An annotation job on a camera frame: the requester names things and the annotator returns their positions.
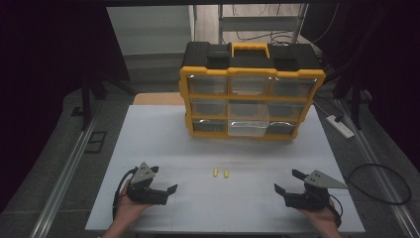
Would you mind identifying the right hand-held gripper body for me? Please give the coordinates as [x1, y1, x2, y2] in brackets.
[283, 169, 349, 212]

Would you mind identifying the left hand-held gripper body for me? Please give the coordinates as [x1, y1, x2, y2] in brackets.
[126, 162, 169, 206]

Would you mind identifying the clear plastic drawer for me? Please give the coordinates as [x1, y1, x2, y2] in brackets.
[227, 100, 270, 138]

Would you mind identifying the person's right hand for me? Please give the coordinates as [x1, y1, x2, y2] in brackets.
[297, 199, 341, 230]

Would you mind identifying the person's left hand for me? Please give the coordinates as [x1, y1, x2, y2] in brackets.
[113, 180, 154, 227]

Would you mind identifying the white power strip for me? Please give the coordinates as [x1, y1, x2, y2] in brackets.
[325, 114, 356, 140]

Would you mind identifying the black floor socket box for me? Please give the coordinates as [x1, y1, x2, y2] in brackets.
[83, 130, 108, 155]

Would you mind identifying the wooden board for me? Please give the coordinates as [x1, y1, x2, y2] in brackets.
[132, 91, 186, 106]

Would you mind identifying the black stand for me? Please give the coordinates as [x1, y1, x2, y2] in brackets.
[331, 68, 369, 131]
[70, 65, 110, 132]

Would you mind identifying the grid of clear drawers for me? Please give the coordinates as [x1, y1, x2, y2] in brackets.
[186, 74, 319, 136]

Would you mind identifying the yellow and black organizer cabinet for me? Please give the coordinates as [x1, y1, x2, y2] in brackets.
[178, 41, 327, 142]

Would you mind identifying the dark curtain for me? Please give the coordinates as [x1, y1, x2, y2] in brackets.
[0, 0, 131, 213]
[301, 0, 420, 167]

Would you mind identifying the white panel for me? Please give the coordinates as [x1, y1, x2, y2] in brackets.
[105, 4, 196, 57]

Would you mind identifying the metal rack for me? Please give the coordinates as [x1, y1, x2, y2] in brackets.
[217, 3, 310, 46]

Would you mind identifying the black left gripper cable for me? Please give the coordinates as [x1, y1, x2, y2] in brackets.
[112, 167, 139, 222]

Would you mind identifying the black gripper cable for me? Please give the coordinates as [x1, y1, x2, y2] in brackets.
[112, 167, 139, 222]
[328, 193, 345, 228]

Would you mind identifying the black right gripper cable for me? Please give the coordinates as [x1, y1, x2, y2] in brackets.
[328, 193, 345, 228]

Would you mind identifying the black looped floor cable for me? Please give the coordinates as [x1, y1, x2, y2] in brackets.
[346, 163, 413, 206]

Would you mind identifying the white power strip cable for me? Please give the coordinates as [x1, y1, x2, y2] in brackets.
[311, 99, 331, 118]

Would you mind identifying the metal floor rail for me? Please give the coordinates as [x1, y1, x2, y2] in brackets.
[29, 115, 101, 238]
[335, 98, 420, 238]

